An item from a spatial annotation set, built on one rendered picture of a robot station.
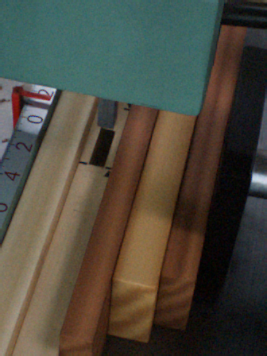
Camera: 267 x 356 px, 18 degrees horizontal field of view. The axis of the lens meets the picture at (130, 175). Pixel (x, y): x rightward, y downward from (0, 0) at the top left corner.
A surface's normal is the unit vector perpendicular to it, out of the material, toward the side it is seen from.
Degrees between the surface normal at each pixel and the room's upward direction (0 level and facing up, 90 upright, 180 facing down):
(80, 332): 0
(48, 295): 0
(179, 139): 0
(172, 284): 90
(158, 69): 90
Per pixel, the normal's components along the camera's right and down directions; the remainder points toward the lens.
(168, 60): -0.22, 0.74
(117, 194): 0.06, -0.64
